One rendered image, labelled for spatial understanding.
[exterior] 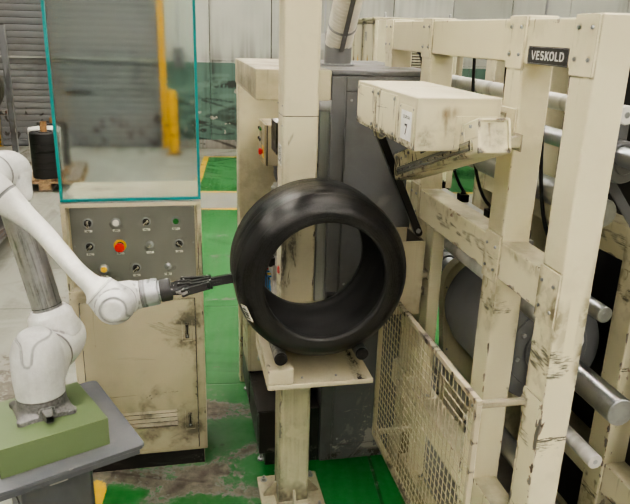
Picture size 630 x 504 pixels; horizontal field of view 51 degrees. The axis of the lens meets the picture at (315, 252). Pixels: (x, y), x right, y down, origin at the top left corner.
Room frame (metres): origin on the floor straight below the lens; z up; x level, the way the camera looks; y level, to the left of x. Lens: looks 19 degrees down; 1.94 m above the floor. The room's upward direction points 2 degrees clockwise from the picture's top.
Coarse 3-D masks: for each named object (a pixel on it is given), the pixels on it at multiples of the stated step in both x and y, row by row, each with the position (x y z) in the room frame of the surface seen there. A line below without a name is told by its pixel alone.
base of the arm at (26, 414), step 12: (60, 396) 1.89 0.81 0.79; (12, 408) 1.90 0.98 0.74; (24, 408) 1.83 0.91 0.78; (36, 408) 1.83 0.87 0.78; (48, 408) 1.84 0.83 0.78; (60, 408) 1.87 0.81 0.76; (72, 408) 1.88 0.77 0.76; (24, 420) 1.80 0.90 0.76; (36, 420) 1.81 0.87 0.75; (48, 420) 1.82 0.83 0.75
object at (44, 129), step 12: (48, 120) 8.88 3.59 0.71; (36, 132) 8.00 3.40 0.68; (48, 132) 7.94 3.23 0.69; (36, 144) 7.82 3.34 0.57; (48, 144) 7.85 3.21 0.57; (36, 156) 7.83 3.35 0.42; (48, 156) 7.85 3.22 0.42; (36, 168) 7.83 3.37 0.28; (48, 168) 7.84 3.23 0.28; (36, 180) 7.86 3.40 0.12; (48, 180) 7.80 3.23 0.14
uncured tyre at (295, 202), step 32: (288, 192) 2.08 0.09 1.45; (320, 192) 2.03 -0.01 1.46; (352, 192) 2.08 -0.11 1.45; (256, 224) 1.99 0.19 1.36; (288, 224) 1.96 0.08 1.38; (352, 224) 2.00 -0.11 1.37; (384, 224) 2.04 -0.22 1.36; (256, 256) 1.94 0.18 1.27; (384, 256) 2.02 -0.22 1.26; (256, 288) 1.94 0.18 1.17; (352, 288) 2.29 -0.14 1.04; (384, 288) 2.03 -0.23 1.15; (256, 320) 1.95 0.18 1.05; (288, 320) 2.22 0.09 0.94; (320, 320) 2.24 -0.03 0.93; (352, 320) 2.20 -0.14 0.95; (384, 320) 2.04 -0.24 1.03; (320, 352) 1.99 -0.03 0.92
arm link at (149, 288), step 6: (144, 282) 1.97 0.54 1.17; (150, 282) 1.97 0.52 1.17; (156, 282) 1.99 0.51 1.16; (144, 288) 1.95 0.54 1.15; (150, 288) 1.95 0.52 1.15; (156, 288) 1.96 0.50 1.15; (144, 294) 1.94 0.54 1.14; (150, 294) 1.95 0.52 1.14; (156, 294) 1.95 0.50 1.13; (144, 300) 1.94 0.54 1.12; (150, 300) 1.94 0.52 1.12; (156, 300) 1.95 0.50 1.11; (144, 306) 1.95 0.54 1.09
